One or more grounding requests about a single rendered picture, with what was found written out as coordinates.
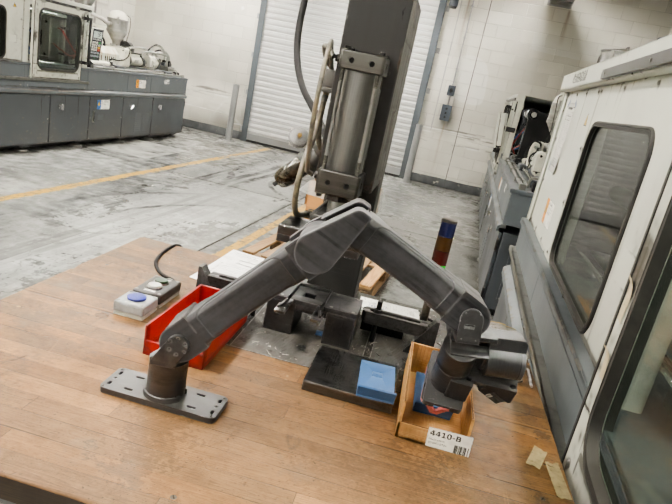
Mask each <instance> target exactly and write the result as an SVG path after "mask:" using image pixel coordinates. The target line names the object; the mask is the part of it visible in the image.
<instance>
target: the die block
mask: <svg viewBox="0 0 672 504"><path fill-rule="evenodd" d="M282 301H283V300H279V299H275V298H273V299H271V300H270V301H268V302H267V305H266V311H265V316H264V322H263V327H264V328H268V329H271V330H275V331H279V332H283V333H286V334H291V332H292V331H293V329H294V328H295V326H296V325H297V323H298V322H299V320H300V319H301V315H302V312H304V313H308V314H313V312H314V311H315V309H314V308H310V307H306V306H302V305H298V304H295V303H292V304H291V306H290V307H289V308H288V310H287V311H286V312H285V314H284V315H283V314H280V315H278V316H276V315H275V312H274V309H275V307H276V306H277V304H278V303H279V302H282ZM360 312H361V309H360V311H359V314H358V316H357V318H356V319H352V318H348V317H345V316H341V315H337V314H333V313H329V312H325V311H323V313H324V318H326V320H325V324H324V329H323V334H322V339H321V343H324V344H327V345H331V346H335V347H339V348H342V349H346V350H349V349H350V346H351V344H352V341H353V339H354V336H355V333H356V329H357V325H358V321H359V316H360Z"/></svg>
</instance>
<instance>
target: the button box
mask: <svg viewBox="0 0 672 504"><path fill-rule="evenodd" d="M175 246H180V247H182V246H181V245H180V244H172V245H170V246H168V247H167V248H165V249H164V250H162V251H161V252H160V253H159V254H158V255H157V256H156V258H155V260H154V267H155V269H156V271H157V272H158V273H159V274H160V275H161V276H162V277H160V276H158V275H155V276H154V277H152V278H150V279H149V280H147V281H146V282H144V283H142V284H141V285H139V286H137V287H135V288H134V289H133V291H135V292H138V293H142V294H146V295H150V296H153V297H157V298H158V305H157V307H156V308H161V307H162V306H163V305H165V304H166V303H168V302H169V301H170V300H172V299H173V298H174V297H176V296H177V295H179V294H180V288H181V282H179V281H175V280H174V278H172V277H170V276H168V275H166V274H164V273H163V272H162V271H161V270H160V268H159V267H158V264H157V262H158V259H159V258H160V257H161V256H162V255H163V254H164V253H165V252H167V251H168V250H169V249H171V248H173V247H175ZM156 278H166V279H167V280H168V283H167V284H161V285H162V286H161V288H150V287H148V283H149V282H155V279H156Z"/></svg>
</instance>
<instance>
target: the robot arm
mask: <svg viewBox="0 0 672 504"><path fill-rule="evenodd" d="M289 240H290V241H288V242H287V243H286V244H284V245H283V246H281V247H280V248H279V249H277V250H276V251H275V252H274V253H272V254H271V255H270V256H269V257H267V258H266V259H264V260H263V261H262V262H260V263H259V264H257V265H256V266H254V267H253V268H251V269H250V270H249V271H247V272H246V273H244V274H243V275H241V276H239V277H238V278H237V279H235V280H234V281H233V282H231V283H230V284H228V285H227V286H225V287H224V288H222V289H221V290H219V291H218V292H217V293H214V295H212V296H210V297H208V298H206V299H204V300H203V301H201V302H200V303H198V304H197V303H196V302H194V303H192V304H191V305H190V306H188V307H187V308H185V309H184V310H183V311H180V312H179V313H178V314H177V315H176V316H175V318H174V319H173V320H172V321H171V322H170V324H169V325H168V326H167V327H166V329H165V330H164V331H163V332H162V334H161V335H160V338H159V349H158V350H156V351H154V352H152V353H150V357H149V365H148V374H144V373H141V372H137V371H134V370H130V369H127V368H120V369H118V370H117V371H115V372H114V373H113V374H112V375H111V376H109V377H108V378H107V379H106V380H105V381H103V382H102V383H101V384H100V392H102V393H105V394H108V395H112V396H115V397H118V398H122V399H125V400H129V401H132V402H136V403H139V404H142V405H146V406H149V407H153V408H156V409H159V410H163V411H166V412H170V413H173V414H177V415H180V416H183V417H187V418H190V419H194V420H197V421H201V422H204V423H207V424H212V423H214V422H215V421H216V420H217V419H218V417H219V416H220V414H221V413H222V412H223V410H224V409H225V407H226V406H227V401H228V399H227V397H225V396H221V395H218V394H214V393H211V392H207V391H204V390H200V389H197V388H193V387H190V386H187V385H186V379H187V372H188V365H189V361H190V360H191V359H193V358H194V357H196V356H197V355H199V354H200V353H202V352H203V351H205V350H206V349H208V348H209V346H210V344H211V343H212V341H213V340H215V339H216V338H217V337H219V336H220V335H221V334H223V333H224V332H225V331H226V330H227V329H228V328H229V327H231V326H232V325H234V324H235V323H237V322H238V321H240V320H241V319H243V318H244V317H246V316H247V315H249V314H250V313H252V312H253V311H255V310H256V309H258V308H259V307H261V306H262V305H264V304H265V303H267V302H268V301H270V300H271V299H273V298H274V297H276V296H277V295H279V294H280V293H282V292H283V291H285V290H286V289H288V288H290V287H292V286H295V285H297V284H298V283H300V282H302V281H303V280H305V279H306V278H307V279H308V280H309V281H310V280H312V279H313V278H315V277H316V276H318V275H319V274H323V273H326V272H328V271H329V270H330V269H331V268H332V267H333V266H334V265H335V264H336V263H337V261H338V260H339V259H340V258H341V256H342V255H343V254H344V253H345V251H346V250H347V249H348V248H349V247H350V248H352V249H353V250H354V251H356V252H357V253H359V254H360V255H362V256H364V257H366V258H368V259H370V260H371V261H372V262H374V263H375V264H376V265H378V266H379V267H380V268H382V269H383V270H384V271H386V272H387V273H388V274H390V275H391V276H392V277H394V278H395V279H396V280H398V281H399V282H400V283H401V284H403V285H404V286H405V287H407V288H408V289H409V290H411V291H412V292H413V293H415V294H416V295H417V296H419V297H420V298H421V299H422V300H423V301H424V302H425V303H426V304H427V305H428V306H429V307H430V308H431V309H432V310H434V311H435V312H436V313H438V314H439V315H440V318H441V320H442V321H444V322H445V323H446V324H448V325H449V326H450V328H451V331H452V332H450V333H449V334H447V335H446V337H445V338H444V341H443V343H442V346H441V348H440V351H437V350H433V351H432V353H431V355H430V356H431V357H430V360H429V362H428V365H427V367H426V371H425V379H424V384H423V389H422V393H421V401H422V403H423V404H424V405H426V407H427V408H428V410H429V412H430V413H433V414H436V415H437V414H440V413H443V412H452V413H456V414H459V413H460V412H461V410H462V408H463V402H465V401H466V399H467V397H468V395H469V393H470V391H471V389H472V387H473V384H476V385H477V386H476V387H478V390H479V391H480V392H481V393H482V394H484V395H485V396H486V397H487V398H489V399H490V400H491V401H493V402H494V403H495V404H497V403H501V402H507V403H511V401H512V400H513V398H514V397H515V395H516V394H517V384H518V380H521V379H522V378H523V376H524V373H525V369H526V362H527V355H526V354H527V350H528V343H527V342H526V340H525V339H524V337H523V336H522V334H521V333H520V332H514V331H506V330H499V329H493V328H492V327H490V326H489V325H490V322H491V315H490V312H489V310H488V308H487V306H486V304H485V303H484V301H483V299H482V297H481V295H480V294H479V292H478V291H477V290H475V289H474V288H473V287H472V286H470V285H469V284H468V283H466V282H465V281H464V280H462V279H461V278H460V277H459V278H457V277H456V276H455V275H453V274H452V273H451V272H449V271H448V270H446V269H444V268H442V267H441V266H440V265H438V264H437V263H436V262H434V261H433V260H432V259H430V258H429V257H428V256H427V255H425V254H424V253H423V252H421V251H420V250H419V249H418V248H416V247H415V246H414V245H412V244H411V243H410V242H408V241H407V240H406V239H405V238H403V237H402V236H401V235H399V234H398V233H397V232H396V231H394V230H393V229H392V228H391V227H390V226H388V225H387V224H386V223H385V222H384V221H383V220H382V219H381V218H380V217H379V216H377V215H376V214H375V213H373V212H372V211H371V205H370V204H369V203H368V202H367V201H365V200H364V199H361V198H357V199H355V200H352V201H350V202H348V203H346V204H344V205H342V206H340V207H338V208H336V209H334V210H332V211H330V212H328V213H325V214H323V215H321V216H319V217H317V218H315V219H313V220H311V221H309V222H308V223H307V224H306V225H305V226H304V227H303V228H301V229H300V230H298V231H297V232H296V233H294V234H293V235H291V236H290V238H289ZM433 405H435V406H439V408H437V409H435V408H434V407H433Z"/></svg>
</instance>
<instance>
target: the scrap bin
mask: <svg viewBox="0 0 672 504"><path fill-rule="evenodd" d="M219 290H221V289H218V288H214V287H211V286H207V285H203V284H200V285H199V286H197V287H196V288H195V289H193V290H192V291H191V292H189V293H188V294H187V295H185V296H184V297H183V298H181V299H180V300H179V301H177V302H176V303H175V304H173V305H172V306H170V307H169V308H168V309H166V310H165V311H164V312H162V313H161V314H160V315H158V316H157V317H156V318H154V319H153V320H152V321H150V322H149V323H148V324H146V327H145V336H144V345H143V354H146V355H149V356H150V353H152V352H154V351H156V350H158V349H159V338H160V335H161V334H162V332H163V331H164V330H165V329H166V327H167V326H168V325H169V324H170V322H171V321H172V320H173V319H174V318H175V316H176V315H177V314H178V313H179V312H180V311H183V310H184V309H185V308H187V307H188V306H190V305H191V304H192V303H194V302H196V303H197V304H198V303H200V302H201V301H203V300H204V299H206V298H208V297H210V296H212V295H214V293H217V292H218V291H219ZM247 316H248V315H247ZM247 316H246V317H244V318H243V319H241V320H240V321H238V322H237V323H235V324H234V325H232V326H231V327H229V328H228V329H227V330H226V331H225V332H224V333H223V334H221V335H220V336H219V337H217V338H216V339H215V340H213V341H212V343H211V344H210V346H209V348H208V349H206V350H205V351H203V352H202V353H200V354H199V355H197V356H196V357H194V358H193V359H191V360H190V361H189V365H188V367H192V368H195V369H199V370H203V369H204V368H205V367H206V366H207V365H208V363H209V362H210V361H211V360H212V359H213V358H214V357H215V356H216V355H217V353H218V352H219V351H220V350H221V349H222V348H223V347H224V346H225V345H226V343H227V342H228V341H229V340H230V339H231V338H232V337H233V336H234V335H235V333H236V332H237V331H238V330H239V329H240V328H241V327H242V326H243V325H244V323H245V322H246V321H247Z"/></svg>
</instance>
